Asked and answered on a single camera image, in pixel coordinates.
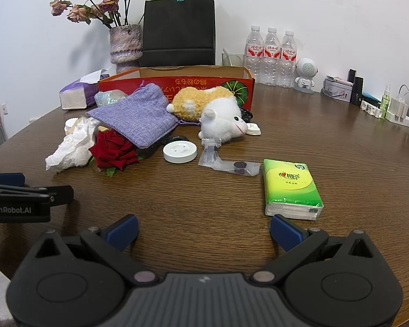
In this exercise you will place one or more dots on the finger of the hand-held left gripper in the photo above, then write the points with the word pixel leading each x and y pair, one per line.
pixel 59 195
pixel 6 179

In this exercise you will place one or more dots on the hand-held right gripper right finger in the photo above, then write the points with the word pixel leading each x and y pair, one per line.
pixel 286 232

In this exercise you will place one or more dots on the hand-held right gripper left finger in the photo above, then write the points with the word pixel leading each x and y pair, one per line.
pixel 122 232

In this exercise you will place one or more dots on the green tissue packet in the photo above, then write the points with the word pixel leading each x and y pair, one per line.
pixel 289 184

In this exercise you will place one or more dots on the white tissue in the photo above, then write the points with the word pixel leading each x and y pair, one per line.
pixel 75 146

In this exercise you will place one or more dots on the red rose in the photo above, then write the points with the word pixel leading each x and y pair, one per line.
pixel 112 150

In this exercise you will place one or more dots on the small white jar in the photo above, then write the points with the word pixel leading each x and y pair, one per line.
pixel 70 125

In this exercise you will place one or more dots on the yellow block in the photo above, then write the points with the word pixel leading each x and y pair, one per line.
pixel 103 129

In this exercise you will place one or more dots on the clear bag with black discs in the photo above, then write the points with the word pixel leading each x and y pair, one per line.
pixel 240 168

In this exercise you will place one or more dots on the white round disc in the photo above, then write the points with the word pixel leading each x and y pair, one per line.
pixel 180 151

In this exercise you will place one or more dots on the small white plastic piece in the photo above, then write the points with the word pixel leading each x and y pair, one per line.
pixel 254 129

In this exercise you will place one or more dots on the black round device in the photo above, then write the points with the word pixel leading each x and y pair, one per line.
pixel 177 139

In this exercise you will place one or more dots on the iridescent clear bag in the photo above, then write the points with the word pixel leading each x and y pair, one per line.
pixel 109 97

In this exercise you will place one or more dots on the small clear zip bag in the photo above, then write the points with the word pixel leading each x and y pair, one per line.
pixel 209 151

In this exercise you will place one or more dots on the yellow white plush toy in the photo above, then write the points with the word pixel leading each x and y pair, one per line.
pixel 221 115

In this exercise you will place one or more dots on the red orange cardboard box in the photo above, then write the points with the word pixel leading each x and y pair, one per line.
pixel 197 83

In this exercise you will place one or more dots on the purple tissue pack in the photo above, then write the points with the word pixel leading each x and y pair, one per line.
pixel 73 92

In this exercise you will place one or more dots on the grey tin box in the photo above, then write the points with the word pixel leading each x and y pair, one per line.
pixel 337 92

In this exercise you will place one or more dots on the white plastic holder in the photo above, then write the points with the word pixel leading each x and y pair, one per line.
pixel 371 107

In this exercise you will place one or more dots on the tall black tube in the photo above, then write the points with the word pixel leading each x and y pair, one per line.
pixel 357 90

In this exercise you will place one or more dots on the teal flat box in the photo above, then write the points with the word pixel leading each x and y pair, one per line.
pixel 371 96

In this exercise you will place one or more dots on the green spray bottle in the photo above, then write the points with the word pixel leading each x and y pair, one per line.
pixel 385 104

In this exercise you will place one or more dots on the purple white ceramic vase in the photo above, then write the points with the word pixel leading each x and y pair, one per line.
pixel 126 46

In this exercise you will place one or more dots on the white robot toy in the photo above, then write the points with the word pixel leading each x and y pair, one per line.
pixel 306 70

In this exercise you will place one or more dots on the white charger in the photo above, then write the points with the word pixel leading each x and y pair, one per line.
pixel 399 107

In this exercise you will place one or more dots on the clear water bottle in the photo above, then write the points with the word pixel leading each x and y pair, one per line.
pixel 254 58
pixel 288 61
pixel 272 59

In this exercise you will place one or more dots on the glass cup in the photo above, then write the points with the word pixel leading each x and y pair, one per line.
pixel 233 59

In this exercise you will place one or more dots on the black paper bag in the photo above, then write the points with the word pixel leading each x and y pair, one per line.
pixel 179 27

